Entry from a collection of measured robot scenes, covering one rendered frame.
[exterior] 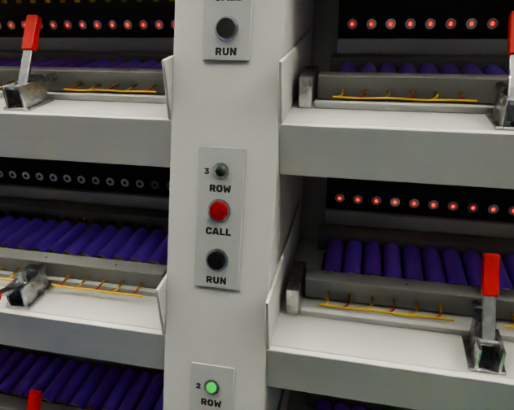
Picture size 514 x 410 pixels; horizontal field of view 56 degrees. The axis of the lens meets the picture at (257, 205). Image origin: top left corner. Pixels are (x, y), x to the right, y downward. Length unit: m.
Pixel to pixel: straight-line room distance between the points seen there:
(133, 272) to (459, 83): 0.35
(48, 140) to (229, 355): 0.26
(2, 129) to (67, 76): 0.09
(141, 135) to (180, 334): 0.18
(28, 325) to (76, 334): 0.05
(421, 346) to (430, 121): 0.19
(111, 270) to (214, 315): 0.13
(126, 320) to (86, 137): 0.18
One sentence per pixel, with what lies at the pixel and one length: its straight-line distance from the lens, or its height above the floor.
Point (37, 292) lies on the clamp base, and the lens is 0.54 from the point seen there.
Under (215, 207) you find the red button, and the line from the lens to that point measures 0.41.
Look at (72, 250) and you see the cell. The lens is 0.57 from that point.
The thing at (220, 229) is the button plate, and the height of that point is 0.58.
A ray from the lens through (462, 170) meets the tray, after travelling 0.41.
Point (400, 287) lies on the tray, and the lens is 0.48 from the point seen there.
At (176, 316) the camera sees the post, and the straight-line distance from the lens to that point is 0.45.
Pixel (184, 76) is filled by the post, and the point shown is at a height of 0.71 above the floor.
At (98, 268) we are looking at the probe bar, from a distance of 0.52.
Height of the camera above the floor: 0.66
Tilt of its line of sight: 7 degrees down
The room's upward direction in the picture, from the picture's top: 3 degrees clockwise
